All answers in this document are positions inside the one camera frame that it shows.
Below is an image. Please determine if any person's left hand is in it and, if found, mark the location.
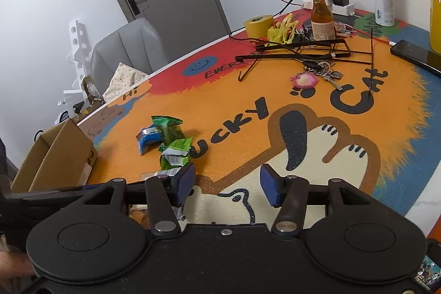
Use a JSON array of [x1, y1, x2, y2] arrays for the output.
[[0, 252, 34, 281]]

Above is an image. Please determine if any green snack packet with barcode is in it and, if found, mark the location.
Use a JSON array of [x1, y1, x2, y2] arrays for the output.
[[158, 138, 193, 171]]

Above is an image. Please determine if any pink flower keychain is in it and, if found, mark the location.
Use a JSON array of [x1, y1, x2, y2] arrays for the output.
[[290, 72, 319, 90]]

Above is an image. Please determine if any blue snack packet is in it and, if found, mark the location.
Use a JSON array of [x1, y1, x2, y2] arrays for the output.
[[135, 127, 162, 156]]

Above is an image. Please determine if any yellow tape roll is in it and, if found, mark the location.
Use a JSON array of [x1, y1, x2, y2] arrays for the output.
[[244, 15, 274, 38]]

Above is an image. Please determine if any printed orange table mat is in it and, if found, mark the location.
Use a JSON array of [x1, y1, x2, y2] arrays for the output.
[[76, 8, 441, 239]]

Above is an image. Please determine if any amber glass bottle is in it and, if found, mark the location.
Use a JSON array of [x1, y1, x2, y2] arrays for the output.
[[308, 0, 335, 41]]

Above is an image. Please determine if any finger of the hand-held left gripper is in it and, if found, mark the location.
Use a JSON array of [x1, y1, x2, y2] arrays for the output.
[[21, 184, 104, 209]]

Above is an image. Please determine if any colourful printed packet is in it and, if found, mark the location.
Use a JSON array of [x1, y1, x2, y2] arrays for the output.
[[415, 238, 441, 291]]

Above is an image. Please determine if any black smartphone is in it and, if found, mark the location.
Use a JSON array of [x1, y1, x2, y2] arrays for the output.
[[389, 39, 441, 77]]

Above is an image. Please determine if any black door handle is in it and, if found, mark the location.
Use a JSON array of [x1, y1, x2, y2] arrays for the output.
[[126, 0, 143, 16]]

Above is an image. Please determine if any bunch of keys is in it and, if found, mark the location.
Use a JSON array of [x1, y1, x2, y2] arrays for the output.
[[303, 61, 344, 91]]

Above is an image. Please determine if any white pegboard rack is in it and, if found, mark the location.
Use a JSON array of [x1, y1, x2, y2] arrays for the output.
[[57, 19, 92, 105]]

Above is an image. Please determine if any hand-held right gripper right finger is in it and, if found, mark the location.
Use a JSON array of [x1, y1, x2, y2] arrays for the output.
[[260, 164, 405, 235]]

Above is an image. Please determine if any white snack packet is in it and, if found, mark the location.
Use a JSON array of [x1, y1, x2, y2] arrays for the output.
[[153, 167, 181, 180]]

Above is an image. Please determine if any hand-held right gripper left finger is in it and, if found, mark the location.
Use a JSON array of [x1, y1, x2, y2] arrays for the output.
[[60, 163, 198, 237]]

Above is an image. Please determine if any plain green snack packet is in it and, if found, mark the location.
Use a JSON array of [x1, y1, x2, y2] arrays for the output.
[[151, 115, 185, 147]]

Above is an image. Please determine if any black wire stand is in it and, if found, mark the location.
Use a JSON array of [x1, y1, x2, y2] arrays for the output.
[[235, 28, 376, 102]]

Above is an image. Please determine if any white power strip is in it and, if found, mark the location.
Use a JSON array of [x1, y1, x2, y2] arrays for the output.
[[302, 0, 355, 16]]

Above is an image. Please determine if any dotted cream cloth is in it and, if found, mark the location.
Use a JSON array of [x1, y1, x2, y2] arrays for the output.
[[103, 62, 149, 102]]

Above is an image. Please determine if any yellow green plastic toy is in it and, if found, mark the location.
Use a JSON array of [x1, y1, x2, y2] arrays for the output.
[[267, 13, 299, 44]]

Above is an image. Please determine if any grey chair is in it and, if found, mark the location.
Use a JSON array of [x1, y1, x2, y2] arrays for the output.
[[90, 18, 169, 95]]

